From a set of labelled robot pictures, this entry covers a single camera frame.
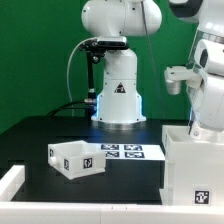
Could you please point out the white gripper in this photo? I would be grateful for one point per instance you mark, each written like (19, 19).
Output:
(207, 102)

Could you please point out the large white drawer housing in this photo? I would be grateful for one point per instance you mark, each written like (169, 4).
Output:
(194, 168)

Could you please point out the small white drawer box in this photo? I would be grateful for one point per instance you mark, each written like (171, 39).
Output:
(76, 159)

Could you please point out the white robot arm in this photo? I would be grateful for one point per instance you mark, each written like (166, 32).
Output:
(111, 22)

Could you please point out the white marker sheet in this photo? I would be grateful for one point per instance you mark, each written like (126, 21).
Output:
(131, 151)

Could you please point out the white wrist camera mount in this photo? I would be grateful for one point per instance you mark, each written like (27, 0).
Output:
(175, 75)

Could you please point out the black camera on stand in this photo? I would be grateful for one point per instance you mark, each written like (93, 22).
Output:
(95, 49)

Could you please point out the white left rail block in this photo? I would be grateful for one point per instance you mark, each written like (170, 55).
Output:
(11, 182)

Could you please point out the white front rail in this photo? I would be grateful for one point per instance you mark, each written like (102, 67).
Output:
(62, 213)

